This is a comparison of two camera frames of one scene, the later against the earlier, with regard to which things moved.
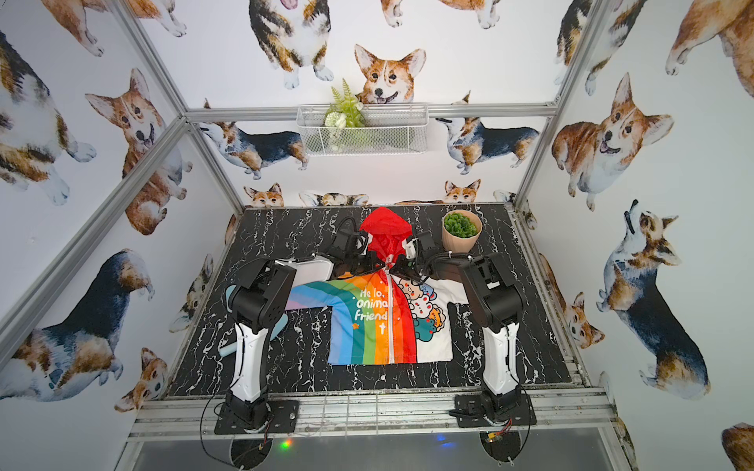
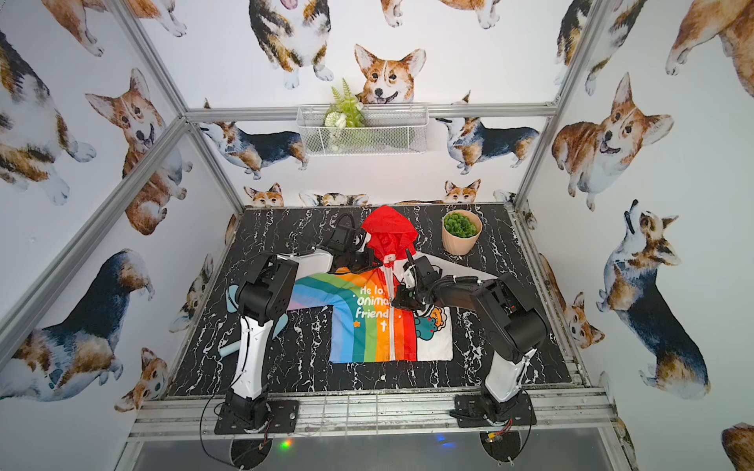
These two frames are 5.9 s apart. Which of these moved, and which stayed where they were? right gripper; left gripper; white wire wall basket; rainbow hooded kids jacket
Moved: right gripper
Stayed: rainbow hooded kids jacket; left gripper; white wire wall basket
